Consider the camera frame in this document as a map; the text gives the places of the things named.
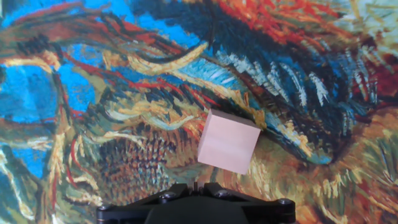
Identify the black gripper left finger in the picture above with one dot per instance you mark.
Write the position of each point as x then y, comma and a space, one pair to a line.
130, 213

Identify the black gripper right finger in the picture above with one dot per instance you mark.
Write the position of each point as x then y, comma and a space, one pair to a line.
270, 213

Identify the plain wooden cube block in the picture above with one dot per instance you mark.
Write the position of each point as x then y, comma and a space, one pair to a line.
228, 141

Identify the sunflower painting print cloth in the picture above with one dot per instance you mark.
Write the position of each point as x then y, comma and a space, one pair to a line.
93, 93

